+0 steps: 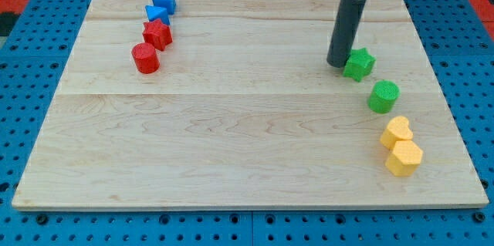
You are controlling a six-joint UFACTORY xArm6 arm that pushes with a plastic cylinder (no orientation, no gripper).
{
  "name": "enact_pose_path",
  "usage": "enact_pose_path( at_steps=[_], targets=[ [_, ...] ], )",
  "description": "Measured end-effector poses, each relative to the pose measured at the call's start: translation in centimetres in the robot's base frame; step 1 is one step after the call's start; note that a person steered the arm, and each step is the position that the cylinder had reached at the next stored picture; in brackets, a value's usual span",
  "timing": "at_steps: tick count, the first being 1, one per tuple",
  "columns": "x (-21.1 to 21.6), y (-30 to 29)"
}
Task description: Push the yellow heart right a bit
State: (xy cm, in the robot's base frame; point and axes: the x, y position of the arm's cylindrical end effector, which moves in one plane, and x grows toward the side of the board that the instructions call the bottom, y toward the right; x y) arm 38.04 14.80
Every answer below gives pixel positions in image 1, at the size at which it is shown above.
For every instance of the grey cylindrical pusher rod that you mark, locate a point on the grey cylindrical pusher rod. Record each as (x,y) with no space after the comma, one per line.
(344,31)

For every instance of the yellow heart block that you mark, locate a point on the yellow heart block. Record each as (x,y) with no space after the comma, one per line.
(397,129)

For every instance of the green star block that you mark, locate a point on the green star block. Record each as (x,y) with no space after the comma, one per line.
(359,64)

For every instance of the green cylinder block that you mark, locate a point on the green cylinder block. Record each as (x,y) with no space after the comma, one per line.
(383,96)

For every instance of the light wooden board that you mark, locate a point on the light wooden board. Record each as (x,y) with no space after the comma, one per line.
(243,114)

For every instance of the yellow hexagon block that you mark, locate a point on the yellow hexagon block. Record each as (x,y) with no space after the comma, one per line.
(404,158)

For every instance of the red star block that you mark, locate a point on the red star block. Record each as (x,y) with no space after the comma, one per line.
(157,34)

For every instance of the blue triangle block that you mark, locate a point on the blue triangle block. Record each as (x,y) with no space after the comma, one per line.
(156,12)

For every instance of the red cylinder block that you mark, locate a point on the red cylinder block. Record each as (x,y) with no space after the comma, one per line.
(145,58)

